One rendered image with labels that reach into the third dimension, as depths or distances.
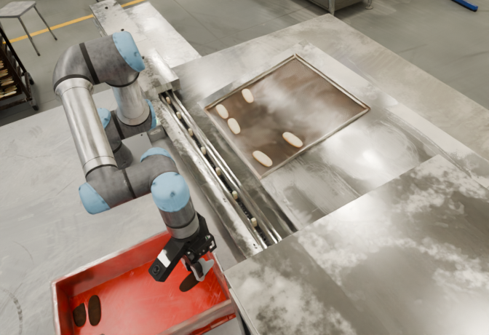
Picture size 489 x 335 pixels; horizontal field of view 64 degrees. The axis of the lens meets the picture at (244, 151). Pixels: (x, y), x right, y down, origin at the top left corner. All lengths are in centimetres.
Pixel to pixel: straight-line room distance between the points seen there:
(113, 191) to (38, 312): 63
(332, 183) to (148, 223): 66
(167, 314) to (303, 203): 54
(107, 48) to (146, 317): 77
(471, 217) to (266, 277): 39
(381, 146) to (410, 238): 70
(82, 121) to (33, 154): 99
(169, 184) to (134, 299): 57
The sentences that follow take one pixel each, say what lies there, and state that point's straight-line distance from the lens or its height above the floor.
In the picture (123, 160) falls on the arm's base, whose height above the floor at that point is 91.
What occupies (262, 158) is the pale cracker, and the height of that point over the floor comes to 91.
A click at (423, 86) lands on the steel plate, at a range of 198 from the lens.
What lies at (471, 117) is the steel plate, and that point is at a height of 82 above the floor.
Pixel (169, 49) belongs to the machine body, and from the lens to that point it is 243.
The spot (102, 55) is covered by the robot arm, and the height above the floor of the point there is 144.
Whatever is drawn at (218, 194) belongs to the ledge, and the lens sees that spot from 142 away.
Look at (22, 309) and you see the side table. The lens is 149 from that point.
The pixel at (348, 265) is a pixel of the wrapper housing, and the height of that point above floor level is 130.
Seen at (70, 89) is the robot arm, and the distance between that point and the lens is 110.
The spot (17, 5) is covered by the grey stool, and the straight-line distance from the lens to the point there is 503.
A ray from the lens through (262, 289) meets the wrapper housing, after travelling 71.
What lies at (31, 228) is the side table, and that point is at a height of 82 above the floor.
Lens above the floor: 193
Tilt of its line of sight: 44 degrees down
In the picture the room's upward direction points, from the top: 9 degrees counter-clockwise
